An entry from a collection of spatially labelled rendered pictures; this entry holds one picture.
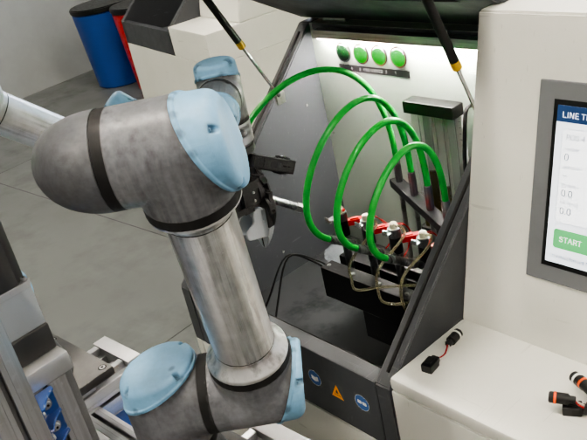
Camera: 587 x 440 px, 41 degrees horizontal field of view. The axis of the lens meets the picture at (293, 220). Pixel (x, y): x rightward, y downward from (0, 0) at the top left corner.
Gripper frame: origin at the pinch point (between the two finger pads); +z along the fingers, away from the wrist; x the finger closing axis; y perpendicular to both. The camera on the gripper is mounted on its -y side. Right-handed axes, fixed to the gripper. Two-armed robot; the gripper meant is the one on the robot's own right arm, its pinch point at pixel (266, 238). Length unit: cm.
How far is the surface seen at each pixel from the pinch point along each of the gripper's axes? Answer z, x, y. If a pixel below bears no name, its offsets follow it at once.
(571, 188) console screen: -5, 44, -32
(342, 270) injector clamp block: 24.7, -11.2, -25.8
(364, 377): 27.8, 16.4, -3.2
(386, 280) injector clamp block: 24.7, 0.7, -27.6
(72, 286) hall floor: 123, -257, -47
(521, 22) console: -31, 32, -39
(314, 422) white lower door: 49.3, -3.3, -3.1
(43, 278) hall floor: 123, -282, -42
